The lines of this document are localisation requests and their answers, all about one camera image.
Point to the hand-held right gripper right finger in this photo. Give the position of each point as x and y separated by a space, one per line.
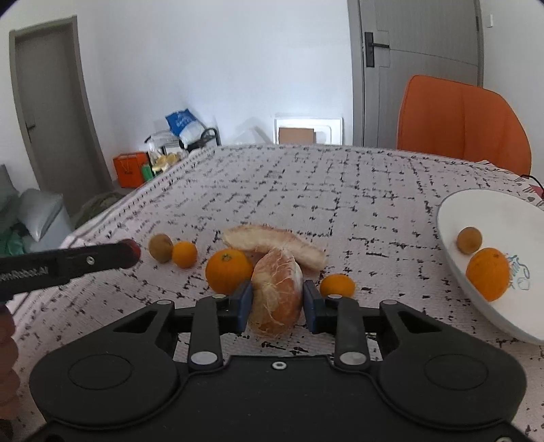
311 308

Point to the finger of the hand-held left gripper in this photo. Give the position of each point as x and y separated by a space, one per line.
97 259

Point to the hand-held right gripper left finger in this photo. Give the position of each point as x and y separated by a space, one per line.
243 308

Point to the small orange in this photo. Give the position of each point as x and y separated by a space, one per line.
185 255
338 285

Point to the thick peeled pomelo segment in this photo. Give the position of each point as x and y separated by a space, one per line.
276 293

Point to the red cherry tomato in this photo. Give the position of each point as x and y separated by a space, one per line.
136 251

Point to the large orange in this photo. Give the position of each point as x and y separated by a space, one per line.
227 272
488 274

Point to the brown kiwi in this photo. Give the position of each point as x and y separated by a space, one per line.
160 247
468 240

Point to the long peeled pomelo segment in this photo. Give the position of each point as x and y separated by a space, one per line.
255 238

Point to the white plate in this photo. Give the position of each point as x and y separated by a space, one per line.
501 221

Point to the person's left hand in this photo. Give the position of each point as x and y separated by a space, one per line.
6 361

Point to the green cloth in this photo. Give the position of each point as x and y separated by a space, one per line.
10 244

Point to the olive green bag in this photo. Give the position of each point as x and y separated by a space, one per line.
100 206

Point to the grey cushion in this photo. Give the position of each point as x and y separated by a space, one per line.
42 216

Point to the grey sofa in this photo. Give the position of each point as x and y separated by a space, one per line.
6 191

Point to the orange box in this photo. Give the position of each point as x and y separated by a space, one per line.
129 170

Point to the green bottle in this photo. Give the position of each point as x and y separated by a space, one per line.
147 172

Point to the checked white tablecloth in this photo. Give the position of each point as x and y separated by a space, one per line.
340 195

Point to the clear plastic bag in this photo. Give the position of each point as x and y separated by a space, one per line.
163 146

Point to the plain grey door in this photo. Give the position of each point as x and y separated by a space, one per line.
55 110

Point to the blue and white bag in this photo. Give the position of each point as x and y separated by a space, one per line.
180 123

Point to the black metal cart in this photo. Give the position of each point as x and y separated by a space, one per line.
208 138

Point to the brown cardboard sheet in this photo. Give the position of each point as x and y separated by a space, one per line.
296 135

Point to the white foam packaging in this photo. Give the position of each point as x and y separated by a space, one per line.
329 127

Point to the orange chair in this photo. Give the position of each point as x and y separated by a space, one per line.
463 123

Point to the grey door with black lock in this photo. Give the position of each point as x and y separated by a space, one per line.
425 63

